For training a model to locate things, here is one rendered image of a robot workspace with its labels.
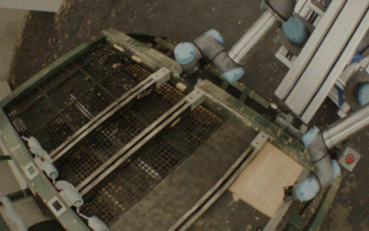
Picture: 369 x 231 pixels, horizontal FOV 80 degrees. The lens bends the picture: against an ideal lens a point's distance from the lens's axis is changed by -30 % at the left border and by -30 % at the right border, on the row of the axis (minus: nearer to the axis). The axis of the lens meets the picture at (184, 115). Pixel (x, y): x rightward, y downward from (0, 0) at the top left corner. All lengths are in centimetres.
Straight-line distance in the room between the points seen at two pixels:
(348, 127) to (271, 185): 80
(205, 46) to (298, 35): 47
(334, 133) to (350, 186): 184
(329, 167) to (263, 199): 65
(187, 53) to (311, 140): 54
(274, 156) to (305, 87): 121
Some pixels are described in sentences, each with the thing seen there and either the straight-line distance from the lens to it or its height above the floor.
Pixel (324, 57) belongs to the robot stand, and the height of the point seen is 203.
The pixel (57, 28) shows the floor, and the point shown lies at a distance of 483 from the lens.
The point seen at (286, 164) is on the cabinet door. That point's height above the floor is 94.
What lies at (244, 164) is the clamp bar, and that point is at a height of 114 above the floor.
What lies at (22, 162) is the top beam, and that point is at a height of 193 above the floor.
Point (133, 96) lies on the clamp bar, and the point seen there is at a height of 119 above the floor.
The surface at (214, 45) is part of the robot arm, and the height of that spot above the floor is 156.
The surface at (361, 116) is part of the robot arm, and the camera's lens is 94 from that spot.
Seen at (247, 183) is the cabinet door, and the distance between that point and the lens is 157.
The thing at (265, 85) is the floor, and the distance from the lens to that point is 264.
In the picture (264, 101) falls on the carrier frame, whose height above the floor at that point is 18.
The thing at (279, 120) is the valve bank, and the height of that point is 74.
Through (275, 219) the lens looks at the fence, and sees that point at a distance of 150.
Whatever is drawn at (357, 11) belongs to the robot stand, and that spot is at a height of 203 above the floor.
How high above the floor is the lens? 256
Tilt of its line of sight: 58 degrees down
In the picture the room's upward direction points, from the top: 103 degrees counter-clockwise
